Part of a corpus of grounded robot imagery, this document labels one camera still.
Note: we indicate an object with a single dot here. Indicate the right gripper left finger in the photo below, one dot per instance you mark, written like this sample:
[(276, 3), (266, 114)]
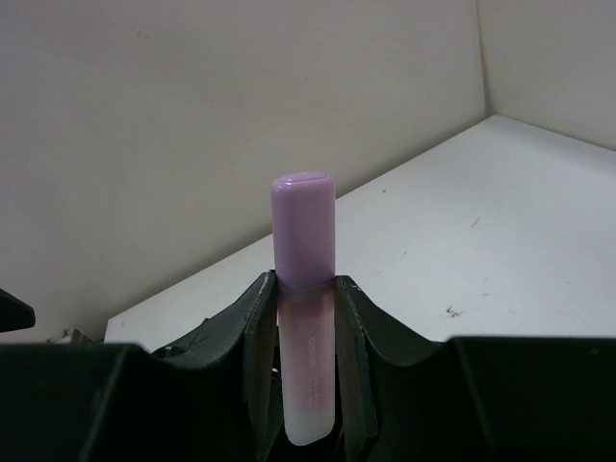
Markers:
[(203, 397)]

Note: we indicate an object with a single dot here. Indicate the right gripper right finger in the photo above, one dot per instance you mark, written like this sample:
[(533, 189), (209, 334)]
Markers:
[(405, 398)]

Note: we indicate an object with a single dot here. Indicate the purple highlighter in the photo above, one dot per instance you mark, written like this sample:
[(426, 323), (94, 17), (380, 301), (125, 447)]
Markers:
[(303, 232)]

